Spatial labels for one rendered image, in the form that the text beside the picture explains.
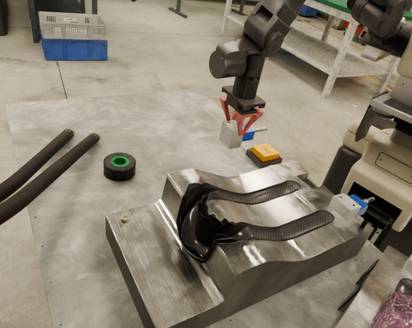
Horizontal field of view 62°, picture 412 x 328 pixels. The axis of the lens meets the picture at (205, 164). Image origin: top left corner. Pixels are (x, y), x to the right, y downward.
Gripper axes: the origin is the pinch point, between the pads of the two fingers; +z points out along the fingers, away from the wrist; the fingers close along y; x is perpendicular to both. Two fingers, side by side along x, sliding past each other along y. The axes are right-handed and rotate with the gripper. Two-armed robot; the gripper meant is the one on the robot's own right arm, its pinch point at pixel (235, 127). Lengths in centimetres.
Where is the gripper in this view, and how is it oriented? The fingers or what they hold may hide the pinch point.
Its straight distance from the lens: 87.2
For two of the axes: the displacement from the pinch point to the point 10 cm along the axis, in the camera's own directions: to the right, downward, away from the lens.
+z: -1.5, 8.0, 5.9
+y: 4.8, 5.8, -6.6
